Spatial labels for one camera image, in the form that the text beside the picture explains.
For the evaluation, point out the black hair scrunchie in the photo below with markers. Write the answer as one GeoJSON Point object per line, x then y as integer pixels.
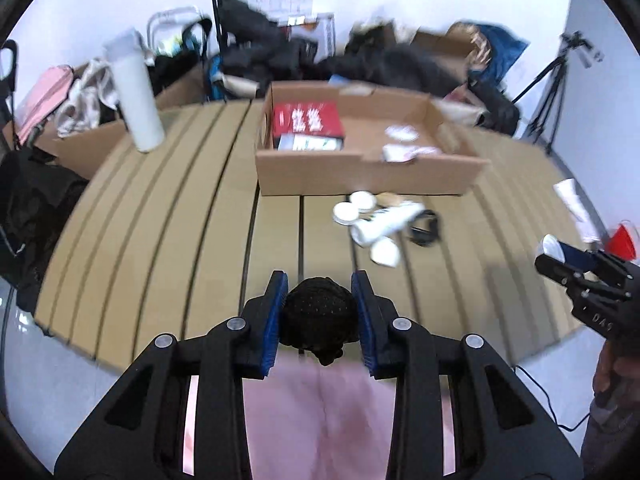
{"type": "Point", "coordinates": [319, 316]}

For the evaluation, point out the white paper packet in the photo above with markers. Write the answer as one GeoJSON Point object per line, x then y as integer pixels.
{"type": "Point", "coordinates": [567, 192]}

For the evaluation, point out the person's right hand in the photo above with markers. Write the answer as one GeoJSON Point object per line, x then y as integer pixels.
{"type": "Point", "coordinates": [609, 364]}

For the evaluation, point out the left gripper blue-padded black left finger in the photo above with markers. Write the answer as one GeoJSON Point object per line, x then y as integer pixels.
{"type": "Point", "coordinates": [137, 430]}

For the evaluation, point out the pink trousered knee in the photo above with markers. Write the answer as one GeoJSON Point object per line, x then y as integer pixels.
{"type": "Point", "coordinates": [307, 421]}

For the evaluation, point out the blue cushion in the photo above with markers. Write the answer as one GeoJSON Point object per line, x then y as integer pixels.
{"type": "Point", "coordinates": [504, 51]}

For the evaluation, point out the camera tripod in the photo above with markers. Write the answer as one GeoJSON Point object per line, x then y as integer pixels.
{"type": "Point", "coordinates": [544, 126]}

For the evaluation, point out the white round jar lid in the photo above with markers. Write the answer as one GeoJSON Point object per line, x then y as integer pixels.
{"type": "Point", "coordinates": [551, 247]}

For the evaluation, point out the white tube bottle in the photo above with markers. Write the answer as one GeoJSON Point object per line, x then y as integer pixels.
{"type": "Point", "coordinates": [383, 222]}

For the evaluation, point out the red plastic cup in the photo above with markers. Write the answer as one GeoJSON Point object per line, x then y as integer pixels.
{"type": "Point", "coordinates": [624, 242]}

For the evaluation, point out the red book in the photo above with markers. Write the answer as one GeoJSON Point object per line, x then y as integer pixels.
{"type": "Point", "coordinates": [308, 118]}

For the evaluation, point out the white tall bottle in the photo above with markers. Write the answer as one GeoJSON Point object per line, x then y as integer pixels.
{"type": "Point", "coordinates": [125, 56]}

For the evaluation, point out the cardboard tray box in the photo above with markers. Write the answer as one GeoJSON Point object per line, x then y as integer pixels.
{"type": "Point", "coordinates": [366, 112]}

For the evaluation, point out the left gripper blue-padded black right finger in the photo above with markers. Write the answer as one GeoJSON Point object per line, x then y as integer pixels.
{"type": "Point", "coordinates": [500, 430]}

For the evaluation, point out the large cardboard box left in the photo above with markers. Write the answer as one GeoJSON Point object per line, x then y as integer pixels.
{"type": "Point", "coordinates": [85, 152]}

